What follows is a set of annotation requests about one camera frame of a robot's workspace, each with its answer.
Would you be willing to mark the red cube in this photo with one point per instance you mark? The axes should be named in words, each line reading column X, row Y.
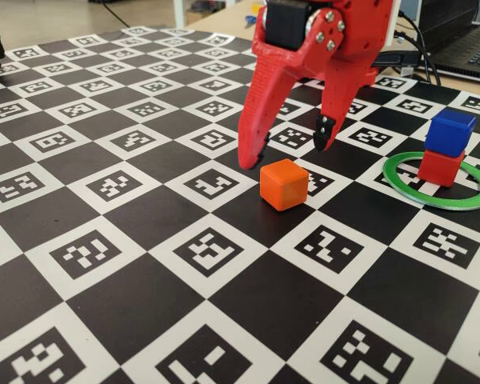
column 438, row 170

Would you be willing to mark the orange cube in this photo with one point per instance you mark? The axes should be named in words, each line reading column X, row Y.
column 284, row 186

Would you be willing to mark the blue cube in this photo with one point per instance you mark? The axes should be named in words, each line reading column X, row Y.
column 448, row 134

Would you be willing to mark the black laptop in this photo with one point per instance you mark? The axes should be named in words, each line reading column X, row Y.
column 464, row 44

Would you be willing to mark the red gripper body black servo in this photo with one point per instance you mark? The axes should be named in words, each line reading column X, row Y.
column 285, row 30

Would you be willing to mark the grey blue box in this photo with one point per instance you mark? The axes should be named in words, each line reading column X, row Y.
column 410, row 5

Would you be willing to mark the small grey connector block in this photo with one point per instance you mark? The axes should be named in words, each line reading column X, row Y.
column 407, row 71

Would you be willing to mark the black white marker board mat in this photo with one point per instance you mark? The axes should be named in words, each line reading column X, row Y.
column 144, row 224

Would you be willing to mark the white table leg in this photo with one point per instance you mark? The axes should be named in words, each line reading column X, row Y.
column 181, row 12

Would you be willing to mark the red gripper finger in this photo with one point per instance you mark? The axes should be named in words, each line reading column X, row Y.
column 260, row 104
column 344, row 80

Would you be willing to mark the black power plug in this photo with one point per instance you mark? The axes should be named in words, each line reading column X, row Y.
column 396, row 59

